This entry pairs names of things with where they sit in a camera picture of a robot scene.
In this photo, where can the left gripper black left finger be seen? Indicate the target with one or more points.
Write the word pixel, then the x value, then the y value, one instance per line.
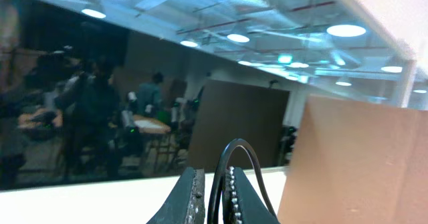
pixel 185 204

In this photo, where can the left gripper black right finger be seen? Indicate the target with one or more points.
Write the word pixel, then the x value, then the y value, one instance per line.
pixel 241 203

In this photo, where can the brown cardboard panel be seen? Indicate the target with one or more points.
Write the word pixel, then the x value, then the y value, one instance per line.
pixel 357 163

